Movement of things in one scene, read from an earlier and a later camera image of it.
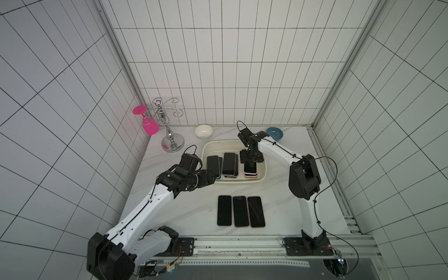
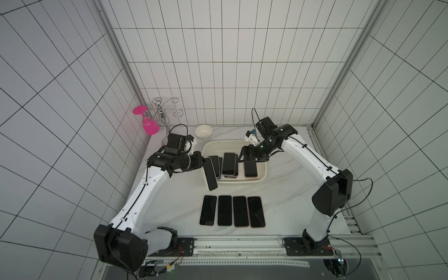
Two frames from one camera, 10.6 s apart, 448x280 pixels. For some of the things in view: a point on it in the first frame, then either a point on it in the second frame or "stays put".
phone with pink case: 241,216 stays put
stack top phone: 229,164 stays put
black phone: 256,212 stays put
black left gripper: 204,181 → 198,163
